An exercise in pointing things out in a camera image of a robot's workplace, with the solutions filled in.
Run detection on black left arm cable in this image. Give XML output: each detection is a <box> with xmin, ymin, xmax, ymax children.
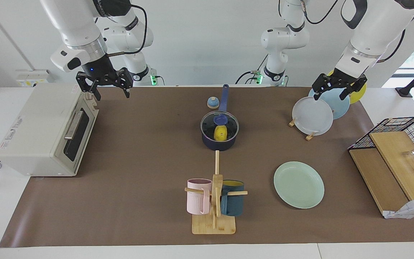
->
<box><xmin>300</xmin><ymin>0</ymin><xmax>407</xmax><ymax>63</ymax></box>

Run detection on yellow lemon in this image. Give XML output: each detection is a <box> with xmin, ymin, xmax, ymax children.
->
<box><xmin>214</xmin><ymin>125</ymin><xmax>228</xmax><ymax>141</ymax></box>

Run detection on brown table mat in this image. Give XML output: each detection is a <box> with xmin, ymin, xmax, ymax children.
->
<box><xmin>0</xmin><ymin>86</ymin><xmax>414</xmax><ymax>248</ymax></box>

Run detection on wooden mug tree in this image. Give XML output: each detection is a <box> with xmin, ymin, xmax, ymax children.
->
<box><xmin>184</xmin><ymin>150</ymin><xmax>248</xmax><ymax>235</ymax></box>

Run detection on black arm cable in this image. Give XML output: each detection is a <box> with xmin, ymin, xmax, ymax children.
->
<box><xmin>300</xmin><ymin>0</ymin><xmax>407</xmax><ymax>63</ymax></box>
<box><xmin>96</xmin><ymin>4</ymin><xmax>147</xmax><ymax>57</ymax></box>

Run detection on glass lid with blue knob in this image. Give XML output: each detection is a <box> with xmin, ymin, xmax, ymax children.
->
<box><xmin>201</xmin><ymin>111</ymin><xmax>240</xmax><ymax>142</ymax></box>

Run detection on yellow plate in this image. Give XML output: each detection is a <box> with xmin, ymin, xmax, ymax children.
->
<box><xmin>327</xmin><ymin>70</ymin><xmax>367</xmax><ymax>105</ymax></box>

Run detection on black wire basket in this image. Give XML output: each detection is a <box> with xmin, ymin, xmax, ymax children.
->
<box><xmin>348</xmin><ymin>116</ymin><xmax>414</xmax><ymax>166</ymax></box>

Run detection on black base cable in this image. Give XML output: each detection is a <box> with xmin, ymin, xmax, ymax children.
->
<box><xmin>235</xmin><ymin>54</ymin><xmax>268</xmax><ymax>85</ymax></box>

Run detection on white power strip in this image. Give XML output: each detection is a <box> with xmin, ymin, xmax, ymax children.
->
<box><xmin>16</xmin><ymin>69</ymin><xmax>51</xmax><ymax>88</ymax></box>

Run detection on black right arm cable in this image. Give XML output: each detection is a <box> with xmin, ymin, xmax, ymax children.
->
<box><xmin>96</xmin><ymin>4</ymin><xmax>147</xmax><ymax>57</ymax></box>

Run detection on pink ribbed mug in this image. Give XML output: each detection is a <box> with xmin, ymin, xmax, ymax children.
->
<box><xmin>187</xmin><ymin>178</ymin><xmax>213</xmax><ymax>215</ymax></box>

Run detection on wooden cutting boards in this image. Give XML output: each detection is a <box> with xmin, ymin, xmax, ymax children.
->
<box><xmin>369</xmin><ymin>131</ymin><xmax>414</xmax><ymax>201</ymax></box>

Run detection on beige toaster oven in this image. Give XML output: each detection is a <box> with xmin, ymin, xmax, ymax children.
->
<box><xmin>0</xmin><ymin>83</ymin><xmax>100</xmax><ymax>177</ymax></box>

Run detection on dark teal mug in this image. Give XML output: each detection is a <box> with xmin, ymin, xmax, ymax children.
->
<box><xmin>221</xmin><ymin>180</ymin><xmax>245</xmax><ymax>217</ymax></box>

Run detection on light blue plate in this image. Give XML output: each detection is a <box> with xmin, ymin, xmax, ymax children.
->
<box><xmin>308</xmin><ymin>88</ymin><xmax>350</xmax><ymax>120</ymax></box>

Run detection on wooden plate rack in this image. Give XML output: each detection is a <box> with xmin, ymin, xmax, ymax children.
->
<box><xmin>289</xmin><ymin>117</ymin><xmax>317</xmax><ymax>141</ymax></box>

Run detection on grey plate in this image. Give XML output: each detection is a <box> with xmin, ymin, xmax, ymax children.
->
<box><xmin>292</xmin><ymin>96</ymin><xmax>334</xmax><ymax>136</ymax></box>

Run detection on light green plate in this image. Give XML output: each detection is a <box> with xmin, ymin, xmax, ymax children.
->
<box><xmin>273</xmin><ymin>161</ymin><xmax>325</xmax><ymax>209</ymax></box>

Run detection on dark blue saucepan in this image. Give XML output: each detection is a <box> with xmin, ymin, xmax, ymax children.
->
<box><xmin>201</xmin><ymin>84</ymin><xmax>240</xmax><ymax>151</ymax></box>

